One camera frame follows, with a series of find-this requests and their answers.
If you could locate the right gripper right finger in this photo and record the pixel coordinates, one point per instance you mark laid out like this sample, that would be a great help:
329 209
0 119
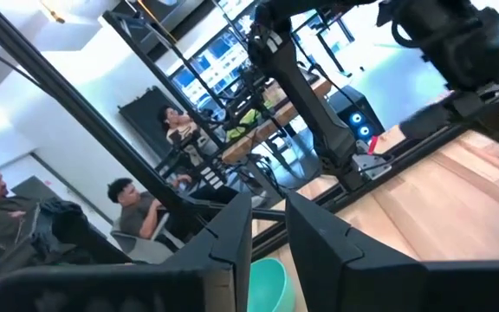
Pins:
332 260

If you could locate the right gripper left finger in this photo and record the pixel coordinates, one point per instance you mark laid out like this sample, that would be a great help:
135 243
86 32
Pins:
228 242

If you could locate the mint green bowl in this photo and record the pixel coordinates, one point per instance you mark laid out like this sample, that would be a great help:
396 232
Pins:
271 286

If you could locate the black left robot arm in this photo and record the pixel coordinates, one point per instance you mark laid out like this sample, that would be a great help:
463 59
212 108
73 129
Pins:
319 117

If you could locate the grey chair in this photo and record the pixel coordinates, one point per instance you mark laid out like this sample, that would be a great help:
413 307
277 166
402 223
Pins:
145 249

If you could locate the wooden workbench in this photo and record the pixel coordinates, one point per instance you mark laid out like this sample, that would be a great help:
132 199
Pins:
249 145

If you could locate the yellow-green object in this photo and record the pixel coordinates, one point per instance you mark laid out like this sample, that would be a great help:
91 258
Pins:
243 125

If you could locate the black computer tower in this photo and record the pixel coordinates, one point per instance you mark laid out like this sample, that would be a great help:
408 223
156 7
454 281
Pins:
353 108

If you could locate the black panel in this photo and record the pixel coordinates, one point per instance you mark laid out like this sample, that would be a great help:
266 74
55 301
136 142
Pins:
145 117

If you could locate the dark jacket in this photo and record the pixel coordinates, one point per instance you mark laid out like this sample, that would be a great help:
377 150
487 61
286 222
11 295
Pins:
59 234

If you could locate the grey metal base plate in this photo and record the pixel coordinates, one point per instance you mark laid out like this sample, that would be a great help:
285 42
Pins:
373 167

